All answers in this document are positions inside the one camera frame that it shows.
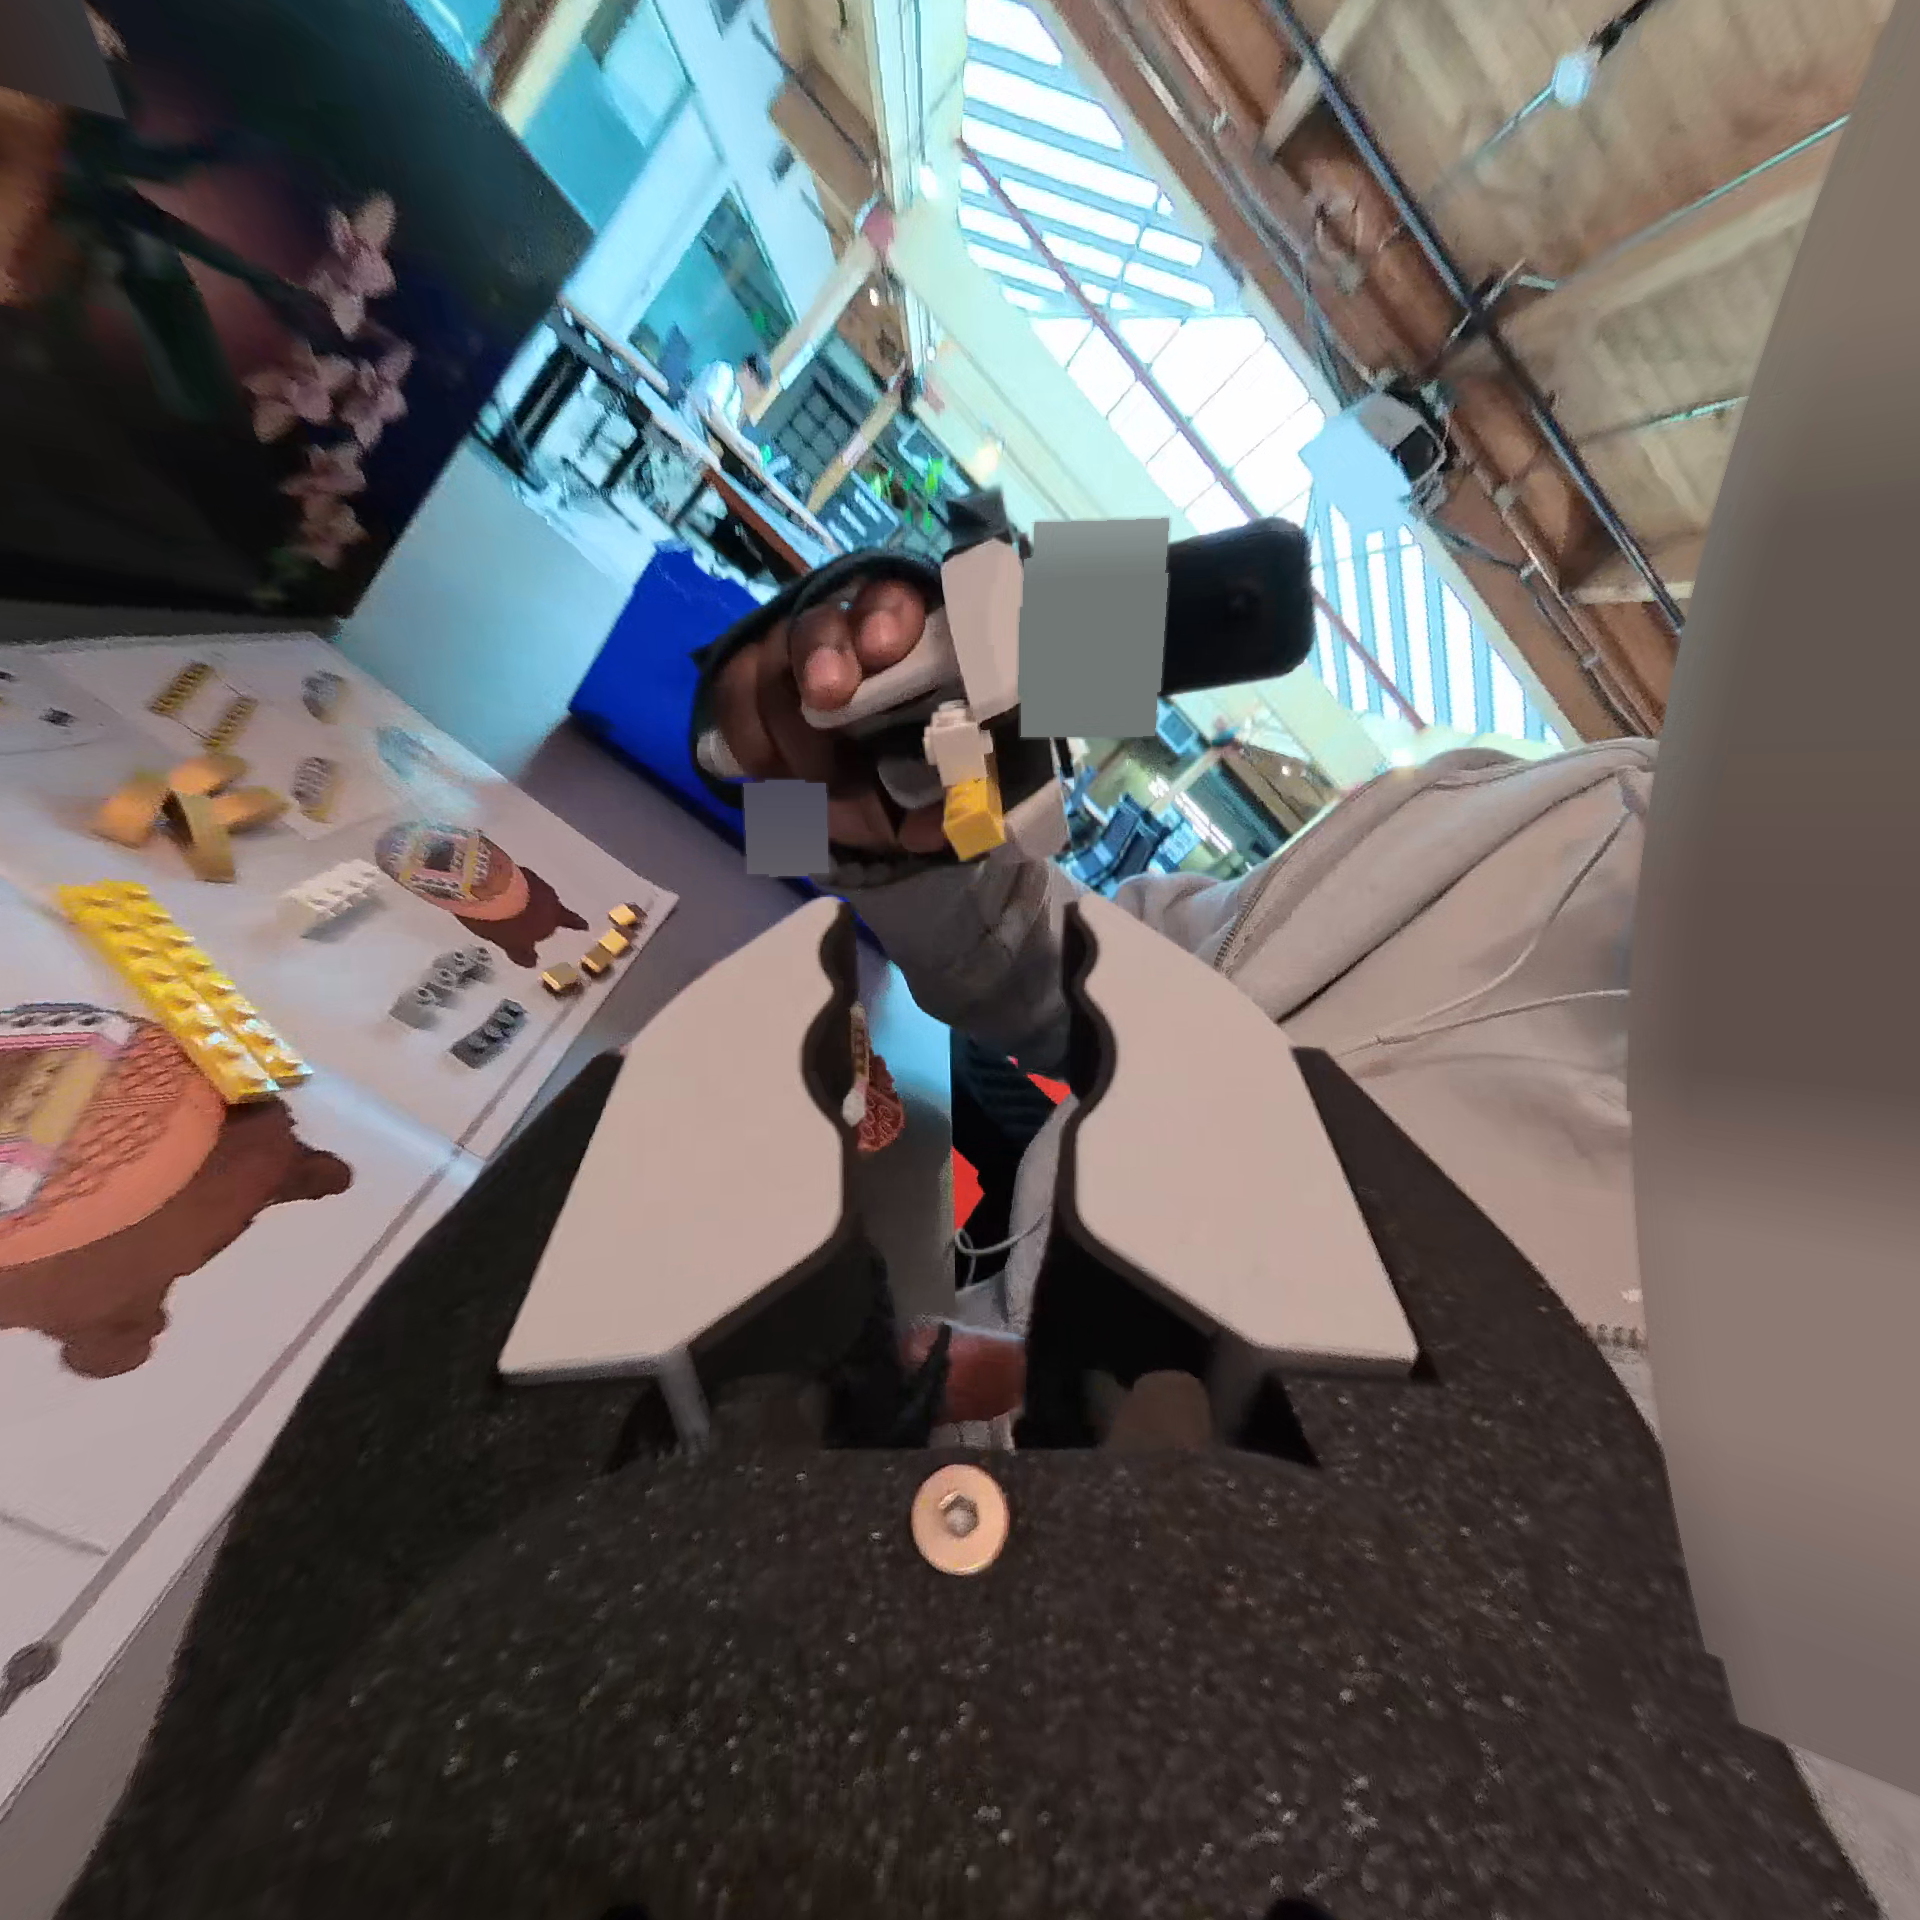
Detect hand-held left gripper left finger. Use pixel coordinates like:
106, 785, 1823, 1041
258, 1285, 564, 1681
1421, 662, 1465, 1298
503, 896, 877, 1443

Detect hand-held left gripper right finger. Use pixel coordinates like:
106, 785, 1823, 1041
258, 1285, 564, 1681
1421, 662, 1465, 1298
1044, 896, 1421, 1450

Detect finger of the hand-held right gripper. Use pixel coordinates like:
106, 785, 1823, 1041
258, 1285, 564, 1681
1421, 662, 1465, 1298
938, 542, 1030, 722

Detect brick flowerpot model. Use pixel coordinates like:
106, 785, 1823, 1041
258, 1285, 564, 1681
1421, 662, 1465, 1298
842, 998, 911, 1164

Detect blue plastic bin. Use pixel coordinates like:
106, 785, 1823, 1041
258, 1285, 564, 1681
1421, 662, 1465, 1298
570, 542, 812, 858

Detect person's right forearm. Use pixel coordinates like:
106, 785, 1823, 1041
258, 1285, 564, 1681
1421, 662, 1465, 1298
848, 736, 1656, 1097

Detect brick set instruction booklet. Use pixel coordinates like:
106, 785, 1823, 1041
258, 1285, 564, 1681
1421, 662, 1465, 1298
0, 614, 686, 1818

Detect black orchid print set box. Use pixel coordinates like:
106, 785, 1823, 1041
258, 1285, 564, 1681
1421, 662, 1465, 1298
0, 0, 596, 617

